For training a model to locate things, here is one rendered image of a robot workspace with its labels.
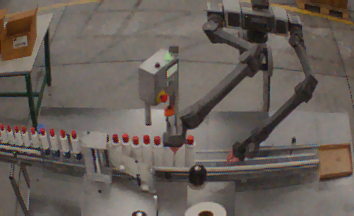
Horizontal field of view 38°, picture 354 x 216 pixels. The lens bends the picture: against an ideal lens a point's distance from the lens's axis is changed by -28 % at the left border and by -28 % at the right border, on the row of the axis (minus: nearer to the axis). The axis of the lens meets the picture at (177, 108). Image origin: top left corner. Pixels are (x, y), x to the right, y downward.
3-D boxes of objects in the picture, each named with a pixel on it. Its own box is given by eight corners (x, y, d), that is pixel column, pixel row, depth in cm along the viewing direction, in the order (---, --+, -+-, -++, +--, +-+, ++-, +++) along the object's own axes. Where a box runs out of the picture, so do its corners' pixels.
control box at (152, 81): (138, 98, 321) (137, 66, 308) (161, 78, 331) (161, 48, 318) (156, 108, 316) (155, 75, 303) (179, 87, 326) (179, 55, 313)
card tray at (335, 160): (319, 179, 336) (320, 175, 334) (317, 149, 355) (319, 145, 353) (352, 174, 336) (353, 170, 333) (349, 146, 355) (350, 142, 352)
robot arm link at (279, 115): (312, 90, 309) (301, 79, 305) (313, 97, 305) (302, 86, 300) (263, 136, 332) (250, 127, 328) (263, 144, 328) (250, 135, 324)
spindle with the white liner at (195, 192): (186, 210, 321) (187, 175, 300) (186, 199, 327) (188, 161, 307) (204, 210, 320) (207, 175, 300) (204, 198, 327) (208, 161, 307)
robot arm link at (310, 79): (321, 86, 301) (312, 75, 297) (308, 102, 307) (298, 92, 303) (304, 42, 337) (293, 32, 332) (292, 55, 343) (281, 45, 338)
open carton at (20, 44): (-2, 69, 425) (-6, 35, 400) (9, 34, 462) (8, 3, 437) (31, 63, 427) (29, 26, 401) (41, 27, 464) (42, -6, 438)
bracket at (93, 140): (81, 147, 317) (81, 146, 316) (83, 132, 325) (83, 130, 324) (105, 150, 317) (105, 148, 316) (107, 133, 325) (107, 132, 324)
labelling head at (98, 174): (88, 179, 334) (81, 147, 316) (89, 163, 343) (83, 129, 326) (112, 183, 334) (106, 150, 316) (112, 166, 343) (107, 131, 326)
